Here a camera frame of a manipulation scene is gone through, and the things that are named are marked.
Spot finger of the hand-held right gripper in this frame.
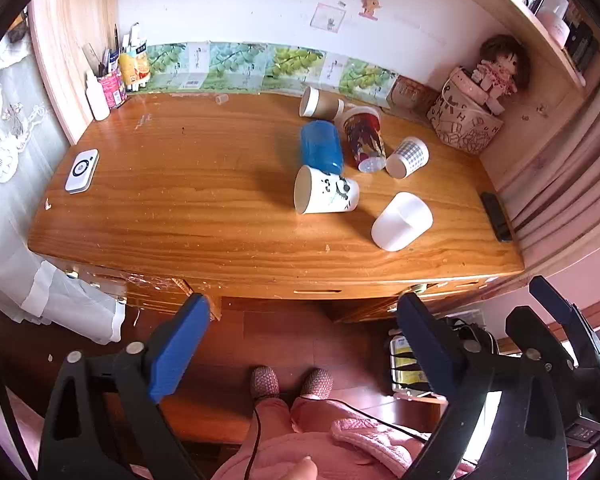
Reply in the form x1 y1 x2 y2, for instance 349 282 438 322
505 305 577 370
528 275 600 370

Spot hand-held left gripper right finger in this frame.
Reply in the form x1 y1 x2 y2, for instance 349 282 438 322
396 292 570 480

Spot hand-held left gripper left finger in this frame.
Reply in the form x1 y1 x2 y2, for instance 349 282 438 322
37 292 211 480

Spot plain white cup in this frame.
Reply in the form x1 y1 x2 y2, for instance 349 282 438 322
370 191 434 253

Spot white panda print cup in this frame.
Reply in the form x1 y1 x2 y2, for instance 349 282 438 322
294 164 360 216

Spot white checkered cup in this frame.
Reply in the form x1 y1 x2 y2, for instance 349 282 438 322
384 136 430 180

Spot red printed cup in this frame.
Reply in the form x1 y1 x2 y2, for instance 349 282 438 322
342 107 387 174

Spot blue plastic cup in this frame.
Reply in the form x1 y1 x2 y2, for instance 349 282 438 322
299 119 345 174

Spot brown paper cup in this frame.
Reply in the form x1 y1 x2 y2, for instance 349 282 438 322
300 85 345 120

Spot person's left hand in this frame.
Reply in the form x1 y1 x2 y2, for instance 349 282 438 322
274 456 319 480

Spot white power strip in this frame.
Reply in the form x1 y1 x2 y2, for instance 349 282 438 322
387 332 434 397

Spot pink slipper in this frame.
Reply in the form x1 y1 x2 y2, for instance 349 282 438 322
299 367 334 401
250 365 281 402

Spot pink quilted jacket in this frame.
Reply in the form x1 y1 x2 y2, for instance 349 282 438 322
329 402 477 480

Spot black rectangular device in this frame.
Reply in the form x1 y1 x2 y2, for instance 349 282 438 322
481 191 514 244

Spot person in pink clothes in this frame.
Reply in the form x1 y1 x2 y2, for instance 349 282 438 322
242 399 433 480

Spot pink trousers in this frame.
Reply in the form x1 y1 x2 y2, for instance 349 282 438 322
211 394 341 480

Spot white cloth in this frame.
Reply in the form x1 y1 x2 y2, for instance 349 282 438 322
0 247 127 346

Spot wooden desk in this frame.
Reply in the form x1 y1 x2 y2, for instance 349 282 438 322
26 91 526 323

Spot wooden bookshelf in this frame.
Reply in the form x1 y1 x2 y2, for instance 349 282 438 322
452 0 600 306

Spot white flat device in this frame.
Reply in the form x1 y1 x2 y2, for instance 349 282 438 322
64 148 100 195

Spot printed fabric basket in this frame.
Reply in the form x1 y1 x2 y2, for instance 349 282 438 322
426 65 505 156

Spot brown haired doll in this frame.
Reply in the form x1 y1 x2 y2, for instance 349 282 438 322
471 34 532 117

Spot brown patterned box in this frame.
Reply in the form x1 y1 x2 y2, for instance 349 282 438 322
390 75 435 117

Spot white plastic bottle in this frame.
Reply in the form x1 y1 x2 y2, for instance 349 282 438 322
84 70 111 122

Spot black books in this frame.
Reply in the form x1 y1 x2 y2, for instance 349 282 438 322
564 19 595 75

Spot pink pen holder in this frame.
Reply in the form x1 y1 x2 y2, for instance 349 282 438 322
97 66 129 110

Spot pink jar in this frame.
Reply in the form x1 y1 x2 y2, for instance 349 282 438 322
536 0 574 49

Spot green leaf wall sticker strip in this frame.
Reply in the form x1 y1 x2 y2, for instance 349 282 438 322
142 41 400 99

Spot square paper wall sticker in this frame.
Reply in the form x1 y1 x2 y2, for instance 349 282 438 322
309 2 347 34

